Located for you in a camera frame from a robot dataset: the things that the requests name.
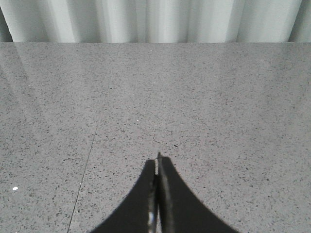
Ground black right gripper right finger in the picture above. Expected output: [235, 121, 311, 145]
[157, 153, 236, 233]

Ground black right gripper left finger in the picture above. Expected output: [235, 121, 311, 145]
[93, 160, 156, 233]

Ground pale green curtain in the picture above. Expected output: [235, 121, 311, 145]
[0, 0, 311, 43]

